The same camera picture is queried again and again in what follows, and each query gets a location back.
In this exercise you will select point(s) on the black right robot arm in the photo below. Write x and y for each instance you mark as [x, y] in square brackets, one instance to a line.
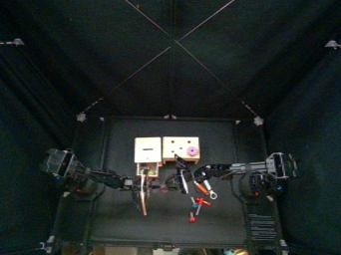
[249, 167]

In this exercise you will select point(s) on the purple toy gear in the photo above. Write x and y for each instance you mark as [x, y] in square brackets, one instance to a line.
[191, 151]

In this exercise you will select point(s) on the blue toy screw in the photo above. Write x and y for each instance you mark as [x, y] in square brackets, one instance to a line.
[194, 203]

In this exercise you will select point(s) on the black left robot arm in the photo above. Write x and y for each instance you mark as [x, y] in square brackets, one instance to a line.
[101, 177]

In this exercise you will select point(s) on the red tray of toy parts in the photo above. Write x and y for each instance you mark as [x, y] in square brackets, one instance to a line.
[152, 172]

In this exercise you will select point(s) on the grey frame bracket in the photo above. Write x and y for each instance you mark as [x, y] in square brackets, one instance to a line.
[16, 42]
[80, 116]
[170, 116]
[258, 120]
[331, 44]

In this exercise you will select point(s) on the white text label sticker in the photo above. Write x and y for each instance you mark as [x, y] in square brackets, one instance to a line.
[261, 227]

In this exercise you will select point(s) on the white toy wrench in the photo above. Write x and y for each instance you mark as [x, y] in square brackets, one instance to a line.
[210, 190]

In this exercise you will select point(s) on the wooden stick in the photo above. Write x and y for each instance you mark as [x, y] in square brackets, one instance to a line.
[143, 203]

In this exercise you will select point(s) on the red toy screw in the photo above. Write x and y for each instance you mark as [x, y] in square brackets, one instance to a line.
[191, 218]
[202, 201]
[164, 188]

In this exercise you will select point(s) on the wooden block with holes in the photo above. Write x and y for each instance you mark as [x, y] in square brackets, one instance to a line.
[176, 148]

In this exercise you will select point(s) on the wooden box with slot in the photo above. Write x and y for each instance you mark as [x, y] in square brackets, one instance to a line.
[147, 150]

